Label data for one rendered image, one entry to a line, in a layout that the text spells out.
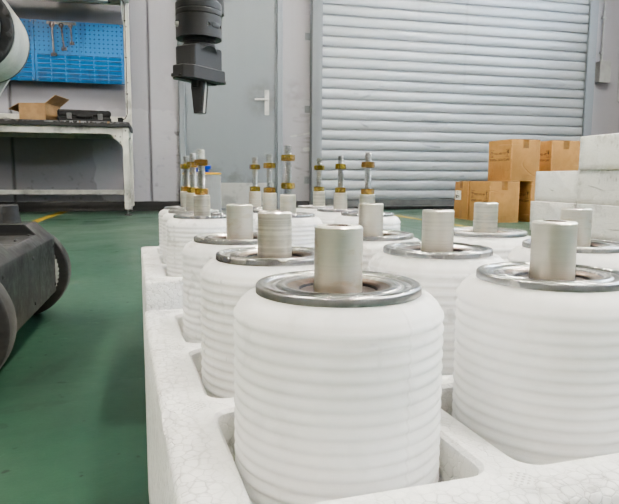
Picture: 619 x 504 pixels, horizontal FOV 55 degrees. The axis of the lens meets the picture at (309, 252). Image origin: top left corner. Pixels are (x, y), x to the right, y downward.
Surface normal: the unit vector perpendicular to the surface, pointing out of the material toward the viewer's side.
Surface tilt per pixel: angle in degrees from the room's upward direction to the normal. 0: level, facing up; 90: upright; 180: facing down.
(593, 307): 57
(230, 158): 90
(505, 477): 0
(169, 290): 90
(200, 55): 90
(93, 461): 0
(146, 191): 90
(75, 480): 0
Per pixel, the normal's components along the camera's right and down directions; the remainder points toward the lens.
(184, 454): 0.00, -0.99
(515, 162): 0.27, 0.11
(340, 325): -0.03, -0.44
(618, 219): -0.96, 0.03
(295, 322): -0.35, -0.44
